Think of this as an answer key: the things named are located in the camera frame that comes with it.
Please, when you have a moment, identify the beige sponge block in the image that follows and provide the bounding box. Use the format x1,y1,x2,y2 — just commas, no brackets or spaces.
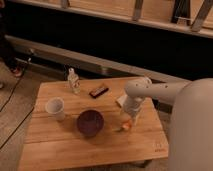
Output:
116,94,127,107

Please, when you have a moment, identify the orange pepper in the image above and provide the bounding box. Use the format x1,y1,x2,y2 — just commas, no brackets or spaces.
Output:
116,121,132,132

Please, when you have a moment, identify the dark chocolate bar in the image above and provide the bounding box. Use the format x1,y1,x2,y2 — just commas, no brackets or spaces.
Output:
89,84,109,98

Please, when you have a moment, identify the small clear bottle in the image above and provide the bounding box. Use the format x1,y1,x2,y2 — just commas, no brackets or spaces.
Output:
68,68,80,94

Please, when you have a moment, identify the white ceramic cup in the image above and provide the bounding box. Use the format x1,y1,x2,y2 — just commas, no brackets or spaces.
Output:
45,97,65,121

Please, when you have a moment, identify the person's red shoe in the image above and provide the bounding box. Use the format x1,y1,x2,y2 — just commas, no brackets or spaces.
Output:
11,67,23,78

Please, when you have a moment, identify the black floor cable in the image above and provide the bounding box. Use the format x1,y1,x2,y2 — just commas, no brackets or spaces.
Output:
0,49,36,149

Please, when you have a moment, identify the dark purple bowl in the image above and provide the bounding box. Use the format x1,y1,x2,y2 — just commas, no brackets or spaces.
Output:
77,110,104,137

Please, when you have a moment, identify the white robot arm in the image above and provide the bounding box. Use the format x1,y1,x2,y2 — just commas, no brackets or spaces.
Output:
123,77,213,171

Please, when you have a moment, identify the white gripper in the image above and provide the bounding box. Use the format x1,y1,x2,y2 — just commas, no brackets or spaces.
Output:
122,97,144,124

